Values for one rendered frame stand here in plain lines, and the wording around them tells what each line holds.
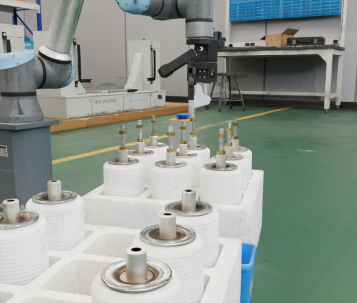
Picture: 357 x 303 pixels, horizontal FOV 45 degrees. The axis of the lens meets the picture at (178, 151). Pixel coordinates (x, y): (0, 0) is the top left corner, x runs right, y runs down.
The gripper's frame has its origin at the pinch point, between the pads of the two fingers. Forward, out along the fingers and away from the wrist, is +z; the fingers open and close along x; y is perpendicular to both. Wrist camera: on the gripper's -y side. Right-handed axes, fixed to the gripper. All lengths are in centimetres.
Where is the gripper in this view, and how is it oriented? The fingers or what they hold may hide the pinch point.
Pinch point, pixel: (191, 112)
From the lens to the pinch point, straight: 122.5
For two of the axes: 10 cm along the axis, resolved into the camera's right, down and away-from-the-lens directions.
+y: 10.0, 0.2, -1.0
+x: 1.0, -1.8, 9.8
